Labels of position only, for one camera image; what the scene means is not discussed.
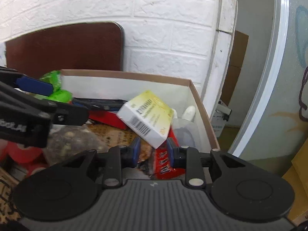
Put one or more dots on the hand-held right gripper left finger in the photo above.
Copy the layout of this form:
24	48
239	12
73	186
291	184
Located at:
136	149

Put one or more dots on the brown printed packet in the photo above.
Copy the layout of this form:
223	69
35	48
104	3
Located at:
115	136

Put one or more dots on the white bottle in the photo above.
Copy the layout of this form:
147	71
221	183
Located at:
189	113

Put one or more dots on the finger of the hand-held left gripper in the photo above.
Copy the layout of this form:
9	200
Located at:
65	115
36	86

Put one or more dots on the brown cardboard box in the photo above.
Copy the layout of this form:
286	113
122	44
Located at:
134	81

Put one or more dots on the red snack packet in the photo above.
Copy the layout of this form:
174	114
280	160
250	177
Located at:
163	168

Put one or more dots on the white and yellow box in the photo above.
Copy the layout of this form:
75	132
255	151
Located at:
146	115

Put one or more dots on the clear bag of nuts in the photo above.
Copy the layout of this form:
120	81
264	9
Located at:
72	142

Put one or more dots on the stacked cardboard boxes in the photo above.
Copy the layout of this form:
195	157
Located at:
237	62

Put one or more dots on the red flat box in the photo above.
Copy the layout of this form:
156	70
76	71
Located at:
108	120

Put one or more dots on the green plastic bag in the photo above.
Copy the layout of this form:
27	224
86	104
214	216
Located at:
56	93

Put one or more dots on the yellow board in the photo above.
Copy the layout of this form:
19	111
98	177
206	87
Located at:
297	192

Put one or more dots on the dark brown folding table board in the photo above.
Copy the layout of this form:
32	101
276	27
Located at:
65	48

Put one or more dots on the black and blue flat item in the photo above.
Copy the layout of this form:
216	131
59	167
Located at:
101	103

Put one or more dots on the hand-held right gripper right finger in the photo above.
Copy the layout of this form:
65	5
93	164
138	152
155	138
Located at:
170	152

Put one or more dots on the white door frame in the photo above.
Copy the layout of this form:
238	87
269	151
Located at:
272	65

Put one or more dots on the white printed carton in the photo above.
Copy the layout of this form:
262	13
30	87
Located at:
220	122

